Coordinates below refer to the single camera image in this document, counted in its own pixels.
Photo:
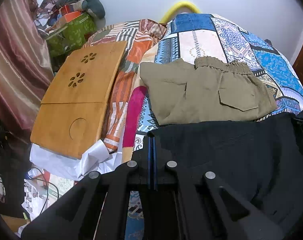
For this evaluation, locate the green patterned bag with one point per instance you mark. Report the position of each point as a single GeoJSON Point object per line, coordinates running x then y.
{"type": "Point", "coordinates": [71, 36]}

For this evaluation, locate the blue patchwork bedspread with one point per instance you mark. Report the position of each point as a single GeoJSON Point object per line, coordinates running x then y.
{"type": "Point", "coordinates": [206, 206]}

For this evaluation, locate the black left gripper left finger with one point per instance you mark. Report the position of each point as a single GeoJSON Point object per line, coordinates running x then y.
{"type": "Point", "coordinates": [143, 178]}

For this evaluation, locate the dark teal pillow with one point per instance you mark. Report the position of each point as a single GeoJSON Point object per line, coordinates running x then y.
{"type": "Point", "coordinates": [92, 7]}

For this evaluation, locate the orange striped blanket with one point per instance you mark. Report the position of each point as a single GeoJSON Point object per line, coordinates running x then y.
{"type": "Point", "coordinates": [140, 35]}

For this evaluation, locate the magenta cloth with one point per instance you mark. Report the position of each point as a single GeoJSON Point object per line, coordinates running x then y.
{"type": "Point", "coordinates": [133, 112]}

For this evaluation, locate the wooden lap desk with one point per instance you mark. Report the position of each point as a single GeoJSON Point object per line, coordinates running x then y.
{"type": "Point", "coordinates": [72, 111]}

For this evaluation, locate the black pants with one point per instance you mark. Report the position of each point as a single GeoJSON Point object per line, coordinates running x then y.
{"type": "Point", "coordinates": [263, 161]}

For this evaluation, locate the khaki folded shorts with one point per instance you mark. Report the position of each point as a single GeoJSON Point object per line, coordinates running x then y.
{"type": "Point", "coordinates": [208, 90]}

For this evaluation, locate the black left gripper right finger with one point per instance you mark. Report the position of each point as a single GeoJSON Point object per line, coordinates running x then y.
{"type": "Point", "coordinates": [164, 166]}

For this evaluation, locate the striped maroon curtain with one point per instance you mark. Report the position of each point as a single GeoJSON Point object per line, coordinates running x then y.
{"type": "Point", "coordinates": [25, 66]}

